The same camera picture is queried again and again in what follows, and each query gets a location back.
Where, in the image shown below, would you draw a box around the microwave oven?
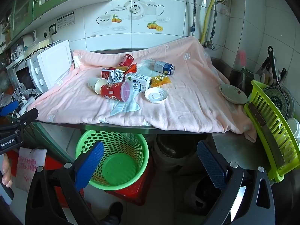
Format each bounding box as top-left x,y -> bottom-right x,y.
6,61 -> 35,92

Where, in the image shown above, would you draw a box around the grey pipe with valve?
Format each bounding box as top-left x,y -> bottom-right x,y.
206,1 -> 226,50

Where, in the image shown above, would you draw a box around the white round plastic lid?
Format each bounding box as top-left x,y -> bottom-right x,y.
144,87 -> 168,104

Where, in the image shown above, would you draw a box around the blue and silver can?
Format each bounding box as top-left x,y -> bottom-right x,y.
154,60 -> 175,75

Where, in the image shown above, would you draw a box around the silver foil wrapper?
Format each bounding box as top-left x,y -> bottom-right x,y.
108,69 -> 126,83

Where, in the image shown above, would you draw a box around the pink bunny blanket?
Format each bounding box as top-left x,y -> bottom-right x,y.
27,36 -> 258,143

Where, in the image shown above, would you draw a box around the beige food container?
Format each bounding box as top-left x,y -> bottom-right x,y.
25,40 -> 51,54

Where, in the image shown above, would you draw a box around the red soda can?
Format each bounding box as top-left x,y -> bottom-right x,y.
117,54 -> 134,67

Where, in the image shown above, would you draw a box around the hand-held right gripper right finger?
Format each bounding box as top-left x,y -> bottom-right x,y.
197,140 -> 276,225

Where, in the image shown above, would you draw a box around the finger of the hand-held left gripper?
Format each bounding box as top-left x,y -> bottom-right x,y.
0,101 -> 19,117
0,108 -> 39,132

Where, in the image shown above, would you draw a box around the red plastic stool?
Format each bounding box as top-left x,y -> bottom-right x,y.
104,155 -> 155,207

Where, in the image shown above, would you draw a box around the lime green dish rack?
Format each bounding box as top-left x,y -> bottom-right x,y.
244,80 -> 300,183

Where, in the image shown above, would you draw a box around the white power strip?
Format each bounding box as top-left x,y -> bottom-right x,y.
18,97 -> 36,111

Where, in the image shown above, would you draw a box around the white toaster oven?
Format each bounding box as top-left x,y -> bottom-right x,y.
26,40 -> 73,94

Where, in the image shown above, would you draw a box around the yellow gas hose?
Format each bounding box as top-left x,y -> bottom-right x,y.
199,0 -> 219,46

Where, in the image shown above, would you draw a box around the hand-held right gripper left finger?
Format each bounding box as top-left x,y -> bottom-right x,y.
26,141 -> 105,225

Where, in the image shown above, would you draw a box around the white kettle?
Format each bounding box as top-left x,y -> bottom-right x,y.
22,34 -> 35,50

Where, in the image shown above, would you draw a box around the dark utensil holder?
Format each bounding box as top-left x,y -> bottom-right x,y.
231,69 -> 255,92

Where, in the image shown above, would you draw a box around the black shoe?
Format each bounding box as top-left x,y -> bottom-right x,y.
101,202 -> 123,225

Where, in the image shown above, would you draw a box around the white instruction label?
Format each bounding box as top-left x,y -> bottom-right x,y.
56,12 -> 75,30

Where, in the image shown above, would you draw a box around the kitchen cleaver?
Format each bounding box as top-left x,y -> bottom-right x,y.
248,102 -> 286,169

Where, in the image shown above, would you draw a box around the white paper cup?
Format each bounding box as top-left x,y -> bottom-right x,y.
88,77 -> 109,95

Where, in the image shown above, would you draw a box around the dark pot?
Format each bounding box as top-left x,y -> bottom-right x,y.
153,133 -> 200,176

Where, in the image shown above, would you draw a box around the red and gold drink bottle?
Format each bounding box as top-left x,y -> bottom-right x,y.
101,63 -> 137,79

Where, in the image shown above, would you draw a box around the ceramic bowl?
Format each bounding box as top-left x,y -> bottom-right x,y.
219,84 -> 248,105

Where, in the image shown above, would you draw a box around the braided metal hose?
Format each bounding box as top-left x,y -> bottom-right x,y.
189,0 -> 197,37

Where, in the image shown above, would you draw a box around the green wall cabinet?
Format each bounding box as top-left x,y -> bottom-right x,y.
0,0 -> 113,52

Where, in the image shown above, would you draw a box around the red cup with pink lid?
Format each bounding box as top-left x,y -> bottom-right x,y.
100,80 -> 134,104

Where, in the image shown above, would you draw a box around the blue patterned plate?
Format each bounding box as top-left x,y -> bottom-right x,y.
262,85 -> 291,120

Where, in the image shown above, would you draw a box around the white teapot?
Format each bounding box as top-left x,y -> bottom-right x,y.
10,43 -> 25,59

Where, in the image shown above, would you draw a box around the yellow snack packet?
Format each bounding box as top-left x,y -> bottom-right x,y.
150,72 -> 172,88

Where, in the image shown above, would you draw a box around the person's left hand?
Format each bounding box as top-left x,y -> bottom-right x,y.
0,154 -> 13,188

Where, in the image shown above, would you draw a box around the paper sign with pink writing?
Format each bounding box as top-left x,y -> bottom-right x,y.
15,147 -> 47,194

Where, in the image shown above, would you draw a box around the white milk carton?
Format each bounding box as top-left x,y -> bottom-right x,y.
125,73 -> 152,93

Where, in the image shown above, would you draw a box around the green plastic basket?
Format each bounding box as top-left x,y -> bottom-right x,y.
75,129 -> 149,191

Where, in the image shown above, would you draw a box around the stack of white bowls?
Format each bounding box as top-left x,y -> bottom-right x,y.
286,117 -> 300,139

